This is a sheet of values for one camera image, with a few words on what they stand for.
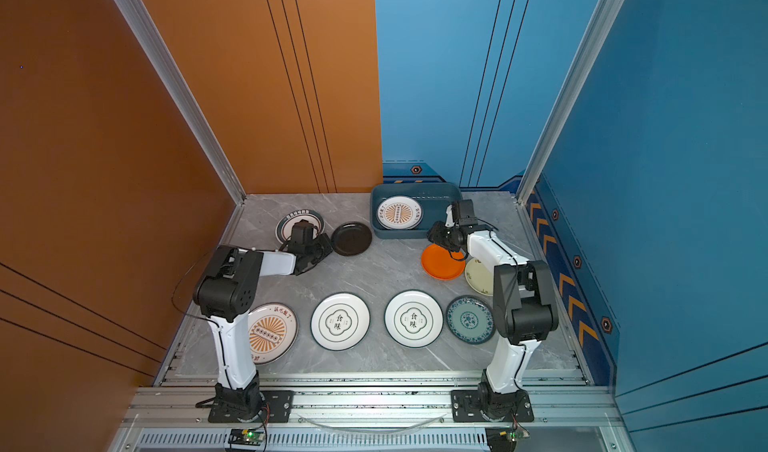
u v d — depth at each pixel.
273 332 0.85
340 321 0.87
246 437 0.71
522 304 0.49
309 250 0.86
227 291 0.55
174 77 0.85
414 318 0.87
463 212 0.76
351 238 1.06
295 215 1.13
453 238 0.74
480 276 0.99
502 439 0.71
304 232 0.84
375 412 0.73
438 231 0.87
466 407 0.72
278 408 0.74
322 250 0.94
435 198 1.20
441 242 0.87
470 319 0.87
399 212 1.12
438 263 0.98
